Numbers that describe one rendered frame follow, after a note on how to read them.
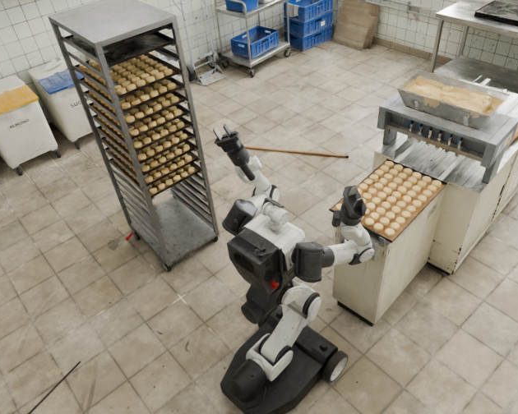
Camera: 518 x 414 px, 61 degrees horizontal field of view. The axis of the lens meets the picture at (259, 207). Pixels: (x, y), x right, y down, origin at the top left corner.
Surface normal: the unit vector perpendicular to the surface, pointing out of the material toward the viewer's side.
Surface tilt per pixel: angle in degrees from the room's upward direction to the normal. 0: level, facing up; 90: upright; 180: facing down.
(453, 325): 0
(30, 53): 90
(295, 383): 0
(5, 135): 92
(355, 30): 67
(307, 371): 0
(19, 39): 90
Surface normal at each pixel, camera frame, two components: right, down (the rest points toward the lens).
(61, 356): -0.07, -0.74
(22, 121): 0.67, 0.48
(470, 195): -0.68, 0.53
